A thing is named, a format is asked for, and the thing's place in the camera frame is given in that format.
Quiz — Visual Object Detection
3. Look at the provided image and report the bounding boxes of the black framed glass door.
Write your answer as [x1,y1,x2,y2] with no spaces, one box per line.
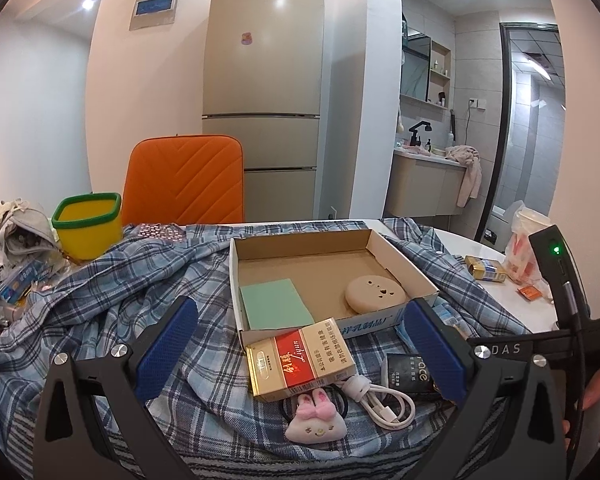
[475,22,567,242]

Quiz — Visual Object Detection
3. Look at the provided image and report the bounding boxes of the beige vanity cabinet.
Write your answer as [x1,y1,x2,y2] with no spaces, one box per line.
[384,152,468,217]

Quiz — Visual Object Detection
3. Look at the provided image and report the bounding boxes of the light blue tissue packet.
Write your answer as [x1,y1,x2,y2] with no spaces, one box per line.
[394,302,474,342]

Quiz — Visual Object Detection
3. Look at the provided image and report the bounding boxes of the black faucet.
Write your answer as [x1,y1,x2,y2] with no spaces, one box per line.
[407,121,433,149]

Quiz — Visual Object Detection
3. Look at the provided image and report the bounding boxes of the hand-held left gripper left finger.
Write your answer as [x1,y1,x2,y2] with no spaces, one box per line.
[30,296,201,480]

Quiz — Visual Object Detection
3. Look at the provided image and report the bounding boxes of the beige refrigerator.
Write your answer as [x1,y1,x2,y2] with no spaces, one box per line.
[201,0,327,224]

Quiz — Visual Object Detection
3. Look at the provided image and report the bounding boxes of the pink bunny plush hair tie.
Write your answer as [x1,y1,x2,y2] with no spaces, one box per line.
[280,385,349,443]

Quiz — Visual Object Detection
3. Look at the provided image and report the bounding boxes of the orange chair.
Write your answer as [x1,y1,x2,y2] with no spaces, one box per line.
[121,134,245,226]

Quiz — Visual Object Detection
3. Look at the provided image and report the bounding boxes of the white cable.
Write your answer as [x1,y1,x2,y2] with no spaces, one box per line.
[337,374,416,430]

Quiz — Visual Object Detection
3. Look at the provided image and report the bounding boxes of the blue striped cloth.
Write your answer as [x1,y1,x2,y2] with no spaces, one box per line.
[0,400,461,480]

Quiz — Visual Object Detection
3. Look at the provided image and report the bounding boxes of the cardboard box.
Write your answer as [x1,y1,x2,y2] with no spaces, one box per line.
[229,228,440,350]

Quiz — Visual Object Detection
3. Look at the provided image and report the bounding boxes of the beige towel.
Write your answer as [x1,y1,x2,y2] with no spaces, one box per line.
[445,145,482,208]

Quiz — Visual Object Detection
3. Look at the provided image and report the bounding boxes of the yellow bin with green rim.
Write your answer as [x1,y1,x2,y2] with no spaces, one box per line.
[51,192,123,261]

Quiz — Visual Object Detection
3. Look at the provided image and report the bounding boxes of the gold pack with blue label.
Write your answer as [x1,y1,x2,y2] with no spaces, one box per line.
[464,255,507,283]

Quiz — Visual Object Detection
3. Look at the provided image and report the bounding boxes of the red and gold cigarette pack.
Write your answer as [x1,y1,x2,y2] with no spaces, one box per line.
[245,317,358,403]

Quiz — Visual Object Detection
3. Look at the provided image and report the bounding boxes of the mirror cabinet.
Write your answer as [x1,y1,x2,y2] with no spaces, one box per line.
[399,32,453,108]

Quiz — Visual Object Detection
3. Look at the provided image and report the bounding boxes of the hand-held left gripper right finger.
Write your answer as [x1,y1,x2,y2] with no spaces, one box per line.
[404,299,568,480]

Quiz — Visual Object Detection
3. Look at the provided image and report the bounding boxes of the round beige sponge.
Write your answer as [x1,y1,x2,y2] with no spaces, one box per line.
[344,274,407,314]

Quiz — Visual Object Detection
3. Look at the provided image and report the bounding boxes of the small black box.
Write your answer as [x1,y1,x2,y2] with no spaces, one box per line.
[382,353,451,402]

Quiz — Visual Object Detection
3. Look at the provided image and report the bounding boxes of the blue plaid shirt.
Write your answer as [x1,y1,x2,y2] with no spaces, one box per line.
[0,217,531,480]

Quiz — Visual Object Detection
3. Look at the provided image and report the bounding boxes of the sequined fabric piece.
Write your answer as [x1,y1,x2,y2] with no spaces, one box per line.
[129,224,185,242]

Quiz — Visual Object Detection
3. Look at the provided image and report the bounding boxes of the pile of grey cloth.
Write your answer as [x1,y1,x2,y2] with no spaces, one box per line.
[0,199,62,262]

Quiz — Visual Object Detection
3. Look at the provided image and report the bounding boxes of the plastic bag with paper cup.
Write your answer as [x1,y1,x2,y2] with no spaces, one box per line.
[504,200,556,286]

